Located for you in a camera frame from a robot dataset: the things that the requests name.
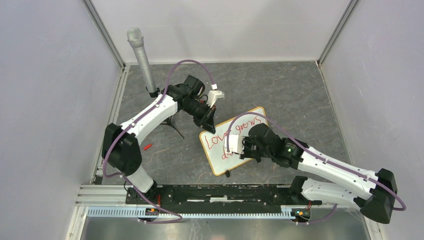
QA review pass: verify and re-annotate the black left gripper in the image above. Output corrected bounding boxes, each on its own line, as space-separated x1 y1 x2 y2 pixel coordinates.
182 99 218 135

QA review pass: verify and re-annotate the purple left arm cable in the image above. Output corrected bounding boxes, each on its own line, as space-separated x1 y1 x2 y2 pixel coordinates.
100 58 218 225

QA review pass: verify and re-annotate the black tripod microphone stand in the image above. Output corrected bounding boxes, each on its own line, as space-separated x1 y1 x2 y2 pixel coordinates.
140 85 185 139

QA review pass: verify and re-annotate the silver microphone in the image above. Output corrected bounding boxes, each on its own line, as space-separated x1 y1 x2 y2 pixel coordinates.
126 27 158 98

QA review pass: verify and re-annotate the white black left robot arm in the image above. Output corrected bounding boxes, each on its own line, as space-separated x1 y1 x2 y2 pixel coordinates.
101 75 225 204

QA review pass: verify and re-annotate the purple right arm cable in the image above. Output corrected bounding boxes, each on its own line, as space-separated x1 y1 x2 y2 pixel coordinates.
225 111 407 225

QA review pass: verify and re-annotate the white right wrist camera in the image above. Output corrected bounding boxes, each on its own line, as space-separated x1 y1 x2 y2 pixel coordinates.
224 134 245 155

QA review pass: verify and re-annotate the yellow framed whiteboard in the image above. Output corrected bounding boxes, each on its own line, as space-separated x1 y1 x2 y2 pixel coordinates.
199 114 268 176

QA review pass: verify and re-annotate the red marker cap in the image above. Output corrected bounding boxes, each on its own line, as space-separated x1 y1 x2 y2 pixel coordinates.
143 144 152 151

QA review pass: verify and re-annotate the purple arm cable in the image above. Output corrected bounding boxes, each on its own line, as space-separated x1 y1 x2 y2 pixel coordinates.
225 111 407 225
100 58 218 225

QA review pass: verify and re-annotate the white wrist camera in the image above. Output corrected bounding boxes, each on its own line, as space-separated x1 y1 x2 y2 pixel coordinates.
224 134 245 155
206 83 225 108

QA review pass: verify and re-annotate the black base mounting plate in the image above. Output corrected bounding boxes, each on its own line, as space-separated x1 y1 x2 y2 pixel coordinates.
145 184 322 215

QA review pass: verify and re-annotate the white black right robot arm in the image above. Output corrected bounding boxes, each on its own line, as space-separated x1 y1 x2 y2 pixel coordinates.
228 123 398 224

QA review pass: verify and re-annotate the aluminium frame rail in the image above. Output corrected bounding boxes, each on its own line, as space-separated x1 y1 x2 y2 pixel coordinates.
66 184 384 240

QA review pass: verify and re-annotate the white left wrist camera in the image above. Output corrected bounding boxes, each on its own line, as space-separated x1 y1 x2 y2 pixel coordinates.
206 83 225 108

